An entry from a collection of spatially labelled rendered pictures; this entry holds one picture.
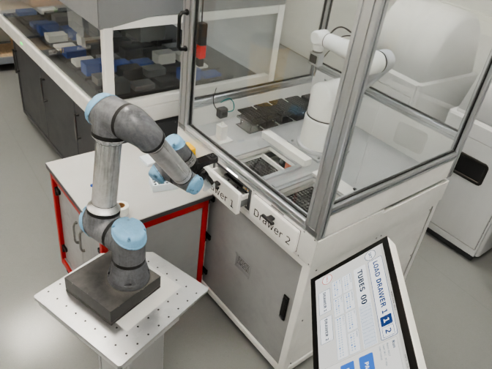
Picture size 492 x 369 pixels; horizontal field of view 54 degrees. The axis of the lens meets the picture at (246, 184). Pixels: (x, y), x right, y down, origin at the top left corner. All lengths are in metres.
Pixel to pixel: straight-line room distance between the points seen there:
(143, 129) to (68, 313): 0.71
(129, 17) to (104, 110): 1.07
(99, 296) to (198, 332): 1.05
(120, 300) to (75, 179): 0.87
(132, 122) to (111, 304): 0.63
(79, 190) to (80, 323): 0.78
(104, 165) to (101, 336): 0.57
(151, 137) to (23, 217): 2.09
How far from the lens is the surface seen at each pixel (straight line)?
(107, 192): 1.71
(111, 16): 2.54
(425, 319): 3.17
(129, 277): 1.78
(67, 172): 2.53
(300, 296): 2.14
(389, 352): 1.36
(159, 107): 2.86
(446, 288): 3.44
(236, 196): 2.11
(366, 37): 1.56
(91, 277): 1.87
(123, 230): 1.70
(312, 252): 1.96
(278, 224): 2.03
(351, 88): 1.61
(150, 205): 2.28
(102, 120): 1.59
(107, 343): 1.75
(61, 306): 1.88
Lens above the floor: 2.15
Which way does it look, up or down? 34 degrees down
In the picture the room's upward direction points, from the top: 8 degrees clockwise
